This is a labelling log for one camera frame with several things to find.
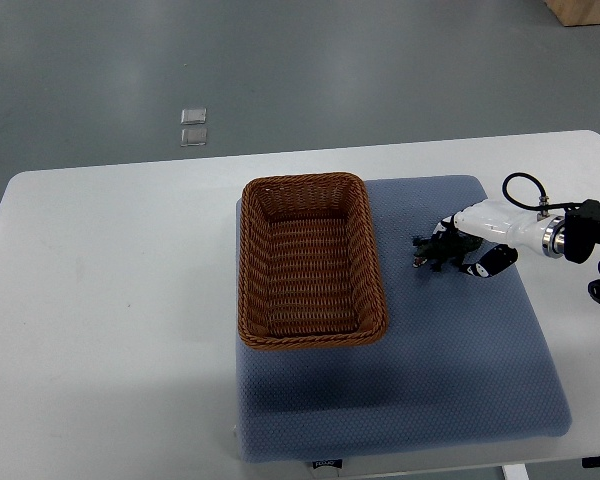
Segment lower metal floor plate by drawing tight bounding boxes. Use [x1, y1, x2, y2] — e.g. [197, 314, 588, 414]
[181, 127, 208, 147]

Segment dark brown toy crocodile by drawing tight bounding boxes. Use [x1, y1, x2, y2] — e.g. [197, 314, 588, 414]
[412, 230, 483, 272]

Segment brown wicker basket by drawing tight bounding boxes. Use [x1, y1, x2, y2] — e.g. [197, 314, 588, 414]
[237, 172, 389, 351]

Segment upper metal floor plate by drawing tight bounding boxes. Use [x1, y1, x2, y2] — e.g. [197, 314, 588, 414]
[180, 107, 207, 125]

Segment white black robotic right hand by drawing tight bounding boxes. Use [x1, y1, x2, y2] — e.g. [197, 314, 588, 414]
[430, 200, 565, 278]

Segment metal floor plate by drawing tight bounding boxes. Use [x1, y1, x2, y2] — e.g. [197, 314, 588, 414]
[181, 127, 208, 147]
[180, 107, 207, 125]

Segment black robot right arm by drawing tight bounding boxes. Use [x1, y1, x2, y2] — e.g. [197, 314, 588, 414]
[563, 199, 600, 305]

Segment blue grey foam mat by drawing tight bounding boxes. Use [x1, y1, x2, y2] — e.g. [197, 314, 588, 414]
[236, 176, 571, 462]

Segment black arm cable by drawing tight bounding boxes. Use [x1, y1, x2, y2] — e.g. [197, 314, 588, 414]
[501, 172, 582, 220]

